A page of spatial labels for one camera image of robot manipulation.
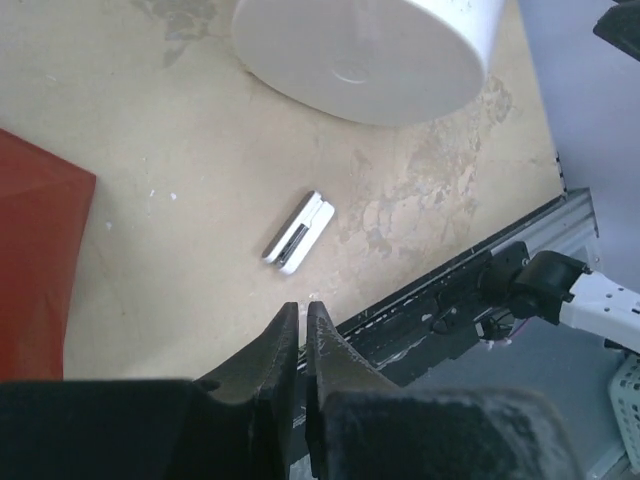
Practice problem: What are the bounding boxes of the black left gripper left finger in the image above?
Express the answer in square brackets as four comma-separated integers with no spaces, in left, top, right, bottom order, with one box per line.
[1,302,299,479]

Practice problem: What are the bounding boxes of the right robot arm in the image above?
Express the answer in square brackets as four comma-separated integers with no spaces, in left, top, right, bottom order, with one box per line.
[483,1,639,353]

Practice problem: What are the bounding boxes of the aluminium frame rail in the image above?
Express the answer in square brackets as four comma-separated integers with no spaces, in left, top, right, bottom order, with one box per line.
[310,189,597,372]

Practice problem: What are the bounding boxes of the white cylindrical bin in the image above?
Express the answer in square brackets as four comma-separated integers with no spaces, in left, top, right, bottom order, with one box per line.
[231,0,504,126]

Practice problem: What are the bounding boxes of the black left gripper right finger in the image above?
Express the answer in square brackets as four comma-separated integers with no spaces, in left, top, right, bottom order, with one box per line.
[305,301,584,479]

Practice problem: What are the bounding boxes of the small white stapler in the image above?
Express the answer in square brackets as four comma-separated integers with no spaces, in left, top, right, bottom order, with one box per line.
[261,190,335,275]

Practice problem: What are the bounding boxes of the green plastic basket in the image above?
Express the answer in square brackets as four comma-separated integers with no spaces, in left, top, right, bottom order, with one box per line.
[609,355,639,439]

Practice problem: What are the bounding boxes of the red paper bag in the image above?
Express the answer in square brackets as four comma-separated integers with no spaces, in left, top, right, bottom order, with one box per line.
[1,131,96,381]

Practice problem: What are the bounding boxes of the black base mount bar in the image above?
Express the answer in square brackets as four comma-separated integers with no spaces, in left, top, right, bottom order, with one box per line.
[337,241,529,386]

